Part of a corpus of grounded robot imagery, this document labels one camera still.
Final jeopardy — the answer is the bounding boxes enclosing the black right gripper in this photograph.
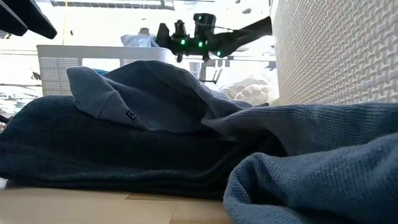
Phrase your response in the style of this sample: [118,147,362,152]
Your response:
[155,12,223,63]

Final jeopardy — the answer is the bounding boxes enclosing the grey patterned white cloth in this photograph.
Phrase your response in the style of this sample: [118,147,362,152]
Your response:
[120,33,160,49]

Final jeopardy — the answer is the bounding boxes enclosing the white shirt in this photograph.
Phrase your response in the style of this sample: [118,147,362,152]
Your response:
[222,77,280,106]

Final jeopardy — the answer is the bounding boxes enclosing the dark navy knit garment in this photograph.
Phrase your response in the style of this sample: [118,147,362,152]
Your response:
[0,95,289,200]

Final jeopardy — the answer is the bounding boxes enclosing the grey cylinder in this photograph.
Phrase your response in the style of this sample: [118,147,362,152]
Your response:
[189,62,201,79]

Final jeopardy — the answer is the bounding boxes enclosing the background desk with legs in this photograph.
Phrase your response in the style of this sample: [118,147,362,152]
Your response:
[186,55,277,85]

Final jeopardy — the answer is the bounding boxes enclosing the white perforated plastic bin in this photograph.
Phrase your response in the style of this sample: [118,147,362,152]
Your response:
[269,0,398,106]
[36,45,175,97]

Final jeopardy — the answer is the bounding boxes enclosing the dark ceiling light strip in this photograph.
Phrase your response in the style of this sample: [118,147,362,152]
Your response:
[50,0,175,11]

